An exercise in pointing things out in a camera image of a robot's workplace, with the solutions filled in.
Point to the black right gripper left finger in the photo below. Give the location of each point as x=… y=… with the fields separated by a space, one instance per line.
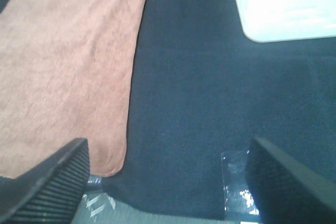
x=51 y=191

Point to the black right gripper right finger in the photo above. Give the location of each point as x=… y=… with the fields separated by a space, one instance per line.
x=285 y=190

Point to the brown towel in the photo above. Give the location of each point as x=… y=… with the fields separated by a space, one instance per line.
x=66 y=68

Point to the clear tape strip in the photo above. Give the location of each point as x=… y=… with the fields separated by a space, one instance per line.
x=238 y=201

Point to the black table cloth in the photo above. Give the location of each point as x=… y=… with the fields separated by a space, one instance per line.
x=200 y=87

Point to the white storage box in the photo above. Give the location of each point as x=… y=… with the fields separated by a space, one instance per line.
x=281 y=20

